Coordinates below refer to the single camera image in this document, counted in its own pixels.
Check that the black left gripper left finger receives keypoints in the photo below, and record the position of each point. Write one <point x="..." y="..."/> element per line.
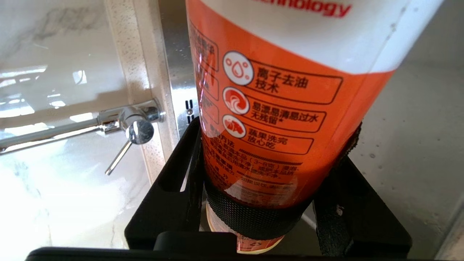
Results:
<point x="163" y="214"/>

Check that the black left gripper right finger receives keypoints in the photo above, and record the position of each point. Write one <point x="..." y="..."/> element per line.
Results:
<point x="366" y="217"/>

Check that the orange dish soap bottle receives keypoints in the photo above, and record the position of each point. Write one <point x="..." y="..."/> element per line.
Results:
<point x="282" y="108"/>

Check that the stainless steel sink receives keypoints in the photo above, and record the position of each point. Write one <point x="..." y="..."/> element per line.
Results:
<point x="417" y="145"/>

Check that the chrome faucet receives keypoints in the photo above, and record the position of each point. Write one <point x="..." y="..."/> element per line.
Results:
<point x="136" y="125"/>

